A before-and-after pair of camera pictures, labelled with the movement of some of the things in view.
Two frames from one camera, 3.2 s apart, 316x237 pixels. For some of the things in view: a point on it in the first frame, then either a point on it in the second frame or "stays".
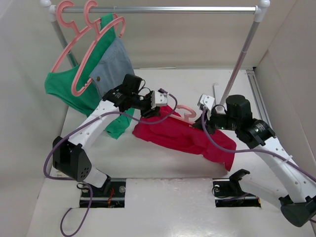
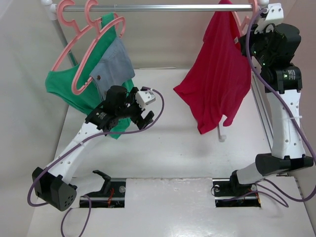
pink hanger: x=185 y=118 to x=242 y=27
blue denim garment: x=110 y=72 stays
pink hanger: x=70 y=24 stays
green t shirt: x=74 y=87 stays
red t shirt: x=167 y=128 to x=219 y=81
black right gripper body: x=214 y=120 to x=258 y=43
